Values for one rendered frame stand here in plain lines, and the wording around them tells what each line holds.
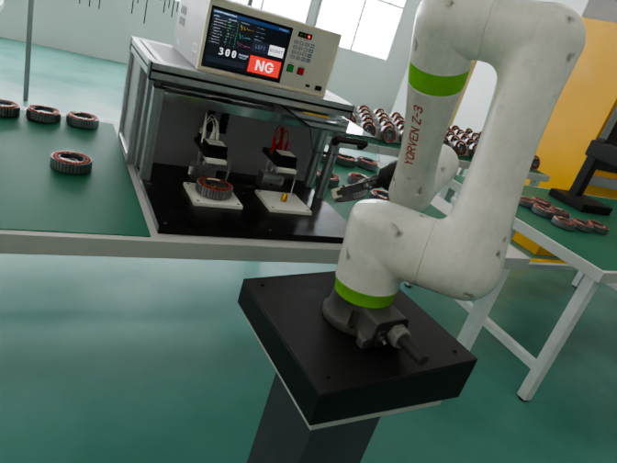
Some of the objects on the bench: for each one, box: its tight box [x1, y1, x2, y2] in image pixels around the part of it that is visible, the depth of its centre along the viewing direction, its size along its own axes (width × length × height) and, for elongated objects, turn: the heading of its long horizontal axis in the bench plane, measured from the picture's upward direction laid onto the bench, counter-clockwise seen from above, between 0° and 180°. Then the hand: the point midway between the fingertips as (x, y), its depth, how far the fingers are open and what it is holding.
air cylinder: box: [189, 160, 217, 181], centre depth 164 cm, size 5×8×6 cm
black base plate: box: [133, 161, 347, 243], centre depth 162 cm, size 47×64×2 cm
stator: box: [50, 151, 93, 175], centre depth 148 cm, size 11×11×4 cm
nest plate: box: [254, 189, 312, 216], centre depth 166 cm, size 15×15×1 cm
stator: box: [195, 176, 233, 200], centre depth 153 cm, size 11×11×4 cm
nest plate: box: [183, 182, 243, 209], centre depth 154 cm, size 15×15×1 cm
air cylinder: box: [256, 169, 284, 190], centre depth 176 cm, size 5×8×6 cm
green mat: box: [0, 109, 151, 237], centre depth 147 cm, size 94×61×1 cm, turn 173°
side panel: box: [118, 50, 143, 165], centre depth 170 cm, size 28×3×32 cm, turn 173°
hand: (350, 188), depth 157 cm, fingers closed on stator, 11 cm apart
